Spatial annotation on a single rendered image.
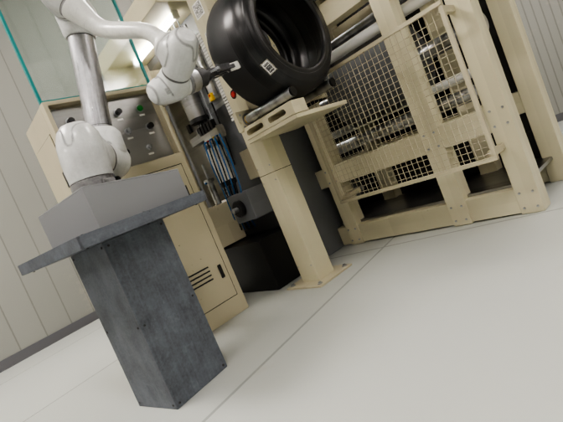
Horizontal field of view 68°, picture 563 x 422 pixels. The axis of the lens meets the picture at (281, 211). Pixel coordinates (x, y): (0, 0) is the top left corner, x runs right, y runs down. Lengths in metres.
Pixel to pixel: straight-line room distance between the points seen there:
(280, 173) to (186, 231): 0.56
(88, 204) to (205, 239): 0.93
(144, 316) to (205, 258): 0.76
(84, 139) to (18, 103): 3.14
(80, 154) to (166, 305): 0.59
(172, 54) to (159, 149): 0.86
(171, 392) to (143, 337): 0.21
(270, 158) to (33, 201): 2.77
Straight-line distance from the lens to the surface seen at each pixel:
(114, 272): 1.48
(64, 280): 4.36
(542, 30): 5.25
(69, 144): 1.63
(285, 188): 2.15
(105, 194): 1.42
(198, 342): 1.62
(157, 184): 1.53
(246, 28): 1.85
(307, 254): 2.19
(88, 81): 1.89
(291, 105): 1.82
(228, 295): 2.25
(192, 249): 2.16
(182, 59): 1.50
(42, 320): 4.27
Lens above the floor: 0.59
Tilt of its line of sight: 5 degrees down
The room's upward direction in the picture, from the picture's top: 23 degrees counter-clockwise
